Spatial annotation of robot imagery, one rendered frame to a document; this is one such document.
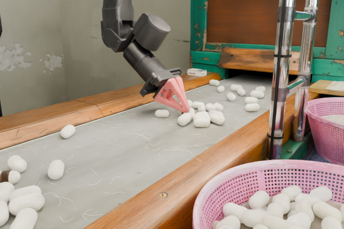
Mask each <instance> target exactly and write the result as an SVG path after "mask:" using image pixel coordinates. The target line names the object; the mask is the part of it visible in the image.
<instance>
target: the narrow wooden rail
mask: <svg viewBox="0 0 344 229"><path fill-rule="evenodd" d="M295 97H296V93H294V94H293V95H291V96H290V97H288V98H287V99H286V109H285V119H284V130H283V134H284V138H283V141H282V146H283V145H284V144H285V143H286V142H287V141H288V140H289V139H290V138H291V137H292V127H293V117H294V107H295ZM320 98H328V95H327V94H319V93H311V92H309V95H308V101H311V100H314V99H320ZM269 115H270V110H268V111H266V112H265V113H263V114H262V115H260V116H258V117H257V118H255V119H254V120H252V121H251V122H249V123H248V124H246V125H244V126H243V127H241V128H240V129H238V130H237V131H235V132H233V133H232V134H230V135H229V136H227V137H225V138H224V139H222V140H221V141H219V142H218V143H216V144H214V145H213V146H211V147H210V148H208V149H207V150H205V151H204V152H202V153H200V154H199V155H197V156H196V157H194V158H193V159H191V160H189V161H188V162H186V163H185V164H183V165H182V166H180V167H179V168H177V169H175V170H174V171H173V172H170V173H169V174H168V175H166V176H165V177H163V178H161V179H160V180H158V181H157V182H155V183H154V184H152V185H150V186H149V187H147V188H146V189H144V190H143V191H141V192H140V193H138V194H136V195H135V196H133V197H132V198H130V199H129V200H127V201H125V202H124V203H122V204H121V205H119V206H117V207H116V208H114V209H113V210H111V211H110V212H108V213H106V214H105V215H103V216H102V217H100V218H99V219H97V220H96V221H94V222H92V223H91V224H89V225H88V226H86V227H85V228H83V229H193V227H192V213H193V209H194V204H195V200H196V198H197V196H198V194H199V192H200V191H201V190H202V188H203V187H204V186H205V185H206V184H207V183H208V182H209V181H210V180H211V179H212V178H214V177H215V176H217V175H218V174H220V173H222V172H224V171H226V170H228V169H230V168H233V167H236V166H239V165H243V164H247V163H252V162H259V161H265V160H266V153H267V140H268V137H267V133H268V128H269ZM310 131H311V128H310V124H309V120H308V116H307V114H306V122H305V132H304V137H305V136H306V135H307V134H308V133H309V132H310Z"/></svg>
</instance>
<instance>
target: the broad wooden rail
mask: <svg viewBox="0 0 344 229"><path fill-rule="evenodd" d="M180 77H181V78H182V81H183V86H184V90H185V92H186V91H189V90H192V89H195V88H199V87H202V86H205V85H209V84H210V83H209V82H210V80H218V81H221V80H223V78H222V77H221V76H220V74H219V73H215V72H207V73H206V76H202V77H200V76H192V75H187V74H182V75H180ZM144 85H145V83H143V84H139V85H134V86H130V87H126V88H122V89H117V90H113V91H109V92H106V93H101V94H97V95H92V96H88V97H84V98H80V99H75V100H71V101H66V102H62V103H58V104H53V105H49V106H45V107H41V108H36V109H32V110H27V111H23V112H19V113H15V114H10V115H7V116H3V117H0V150H3V149H6V148H9V147H12V146H16V145H19V144H22V143H25V142H28V141H31V140H35V139H38V138H41V137H43V136H47V135H50V134H53V133H57V132H60V131H61V130H62V129H63V128H64V127H66V126H67V125H73V126H74V127H76V126H79V125H82V124H85V123H88V122H91V121H94V120H98V119H101V118H104V117H108V116H111V115H114V114H117V113H120V112H123V111H126V110H129V109H132V108H135V107H139V106H142V105H145V104H148V103H151V102H155V100H154V99H153V96H154V94H155V93H152V94H148V95H145V96H144V97H142V96H141V95H140V93H139V92H140V91H141V89H142V88H143V86H144Z"/></svg>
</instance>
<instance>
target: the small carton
mask: <svg viewBox="0 0 344 229"><path fill-rule="evenodd" d="M206 73H207V70H202V69H196V68H191V69H188V70H187V75H192V76H200V77H202V76H206Z"/></svg>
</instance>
